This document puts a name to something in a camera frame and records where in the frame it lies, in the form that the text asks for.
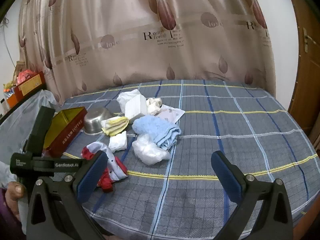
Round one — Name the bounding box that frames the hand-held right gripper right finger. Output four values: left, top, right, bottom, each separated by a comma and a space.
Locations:
211, 151, 293, 240

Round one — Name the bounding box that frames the beige leaf print curtain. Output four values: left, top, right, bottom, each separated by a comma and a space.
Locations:
17, 0, 277, 105

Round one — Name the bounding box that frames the small orange box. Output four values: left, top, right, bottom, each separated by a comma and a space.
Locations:
6, 96, 18, 110

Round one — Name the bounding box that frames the pale thin cloth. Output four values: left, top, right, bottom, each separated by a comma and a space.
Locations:
157, 106, 186, 125

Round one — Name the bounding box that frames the grey plaid bed sheet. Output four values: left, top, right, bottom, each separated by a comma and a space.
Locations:
41, 79, 316, 240

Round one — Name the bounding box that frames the red plastic bag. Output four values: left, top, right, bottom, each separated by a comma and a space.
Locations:
17, 70, 38, 82

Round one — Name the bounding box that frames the yellow and white cloth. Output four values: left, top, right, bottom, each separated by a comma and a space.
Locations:
101, 116, 130, 137

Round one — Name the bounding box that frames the white foam block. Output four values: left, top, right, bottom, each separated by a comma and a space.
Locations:
124, 95, 148, 119

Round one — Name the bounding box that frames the orange cardboard box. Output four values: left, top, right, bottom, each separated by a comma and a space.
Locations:
14, 71, 47, 103

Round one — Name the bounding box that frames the white fluffy cloth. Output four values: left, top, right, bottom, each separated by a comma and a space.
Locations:
109, 131, 128, 153

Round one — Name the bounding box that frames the metal door handle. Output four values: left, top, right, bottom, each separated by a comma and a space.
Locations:
302, 27, 320, 53

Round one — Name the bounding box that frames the red and white star cloth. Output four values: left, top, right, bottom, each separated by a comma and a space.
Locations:
82, 142, 128, 193

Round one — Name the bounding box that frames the white ruffled cloth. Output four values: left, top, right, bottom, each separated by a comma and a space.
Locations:
117, 89, 143, 114

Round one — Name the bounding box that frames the person's left forearm purple sleeve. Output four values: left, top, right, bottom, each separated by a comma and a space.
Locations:
0, 187, 27, 240

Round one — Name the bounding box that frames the cream scrunchie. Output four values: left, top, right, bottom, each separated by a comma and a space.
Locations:
146, 97, 163, 115

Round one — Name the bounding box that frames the light blue towel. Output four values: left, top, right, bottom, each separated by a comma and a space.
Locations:
132, 115, 182, 149

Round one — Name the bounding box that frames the brown wooden door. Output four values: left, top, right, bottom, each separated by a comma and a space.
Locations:
285, 0, 320, 155

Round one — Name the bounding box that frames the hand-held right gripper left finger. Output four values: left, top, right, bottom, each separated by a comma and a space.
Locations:
26, 151, 108, 240

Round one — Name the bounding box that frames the person's left hand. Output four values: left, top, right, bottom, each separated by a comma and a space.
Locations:
5, 182, 25, 218

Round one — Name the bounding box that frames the red and gold tin box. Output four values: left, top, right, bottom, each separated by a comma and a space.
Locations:
42, 107, 87, 158

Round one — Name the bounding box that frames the stainless steel bowl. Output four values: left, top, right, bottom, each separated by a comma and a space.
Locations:
83, 107, 114, 135

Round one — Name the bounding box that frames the white crinkly plastic bag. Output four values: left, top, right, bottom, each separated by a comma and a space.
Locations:
132, 133, 171, 166

